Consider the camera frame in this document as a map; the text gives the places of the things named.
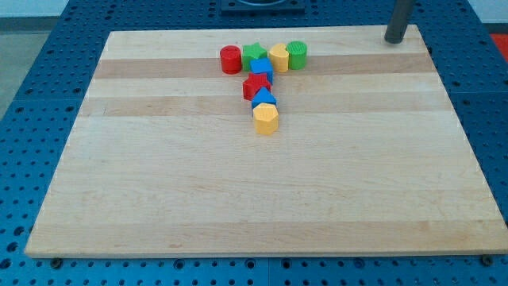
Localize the red star block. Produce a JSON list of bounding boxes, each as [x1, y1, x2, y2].
[[242, 72, 271, 101]]

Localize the blue cube block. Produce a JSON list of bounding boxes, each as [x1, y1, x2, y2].
[[249, 58, 274, 83]]

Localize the green cylinder block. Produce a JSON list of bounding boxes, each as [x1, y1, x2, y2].
[[286, 41, 307, 70]]

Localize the blue triangle block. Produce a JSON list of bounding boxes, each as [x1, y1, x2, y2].
[[251, 87, 277, 114]]

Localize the green star block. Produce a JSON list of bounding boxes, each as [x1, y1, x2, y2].
[[241, 42, 267, 72]]

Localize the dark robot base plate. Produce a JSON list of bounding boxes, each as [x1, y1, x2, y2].
[[218, 0, 306, 15]]

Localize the yellow hexagon block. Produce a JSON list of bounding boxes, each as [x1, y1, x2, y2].
[[252, 102, 279, 135]]

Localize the light wooden board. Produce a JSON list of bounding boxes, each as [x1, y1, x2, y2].
[[25, 25, 507, 258]]

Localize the red cylinder block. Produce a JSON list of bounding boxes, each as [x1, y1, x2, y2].
[[220, 45, 242, 75]]

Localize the yellow heart block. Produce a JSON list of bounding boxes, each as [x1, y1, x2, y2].
[[268, 43, 289, 73]]

